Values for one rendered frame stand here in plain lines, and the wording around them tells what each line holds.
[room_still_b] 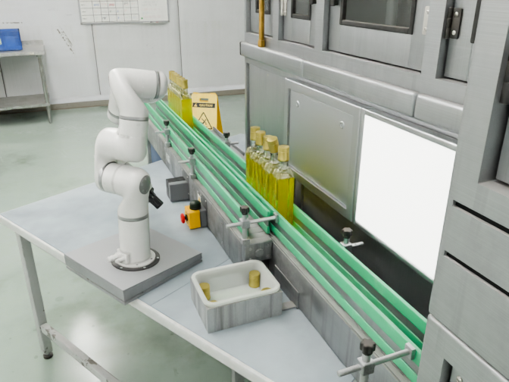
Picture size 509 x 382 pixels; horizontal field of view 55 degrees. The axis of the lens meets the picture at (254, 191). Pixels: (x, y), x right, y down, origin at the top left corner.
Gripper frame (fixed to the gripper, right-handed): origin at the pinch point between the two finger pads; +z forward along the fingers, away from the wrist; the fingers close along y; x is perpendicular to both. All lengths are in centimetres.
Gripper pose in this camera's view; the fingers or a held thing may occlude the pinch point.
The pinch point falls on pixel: (157, 202)
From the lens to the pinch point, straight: 187.9
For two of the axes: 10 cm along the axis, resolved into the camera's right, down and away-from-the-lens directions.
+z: 7.0, 6.9, 1.9
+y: -1.4, 3.9, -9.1
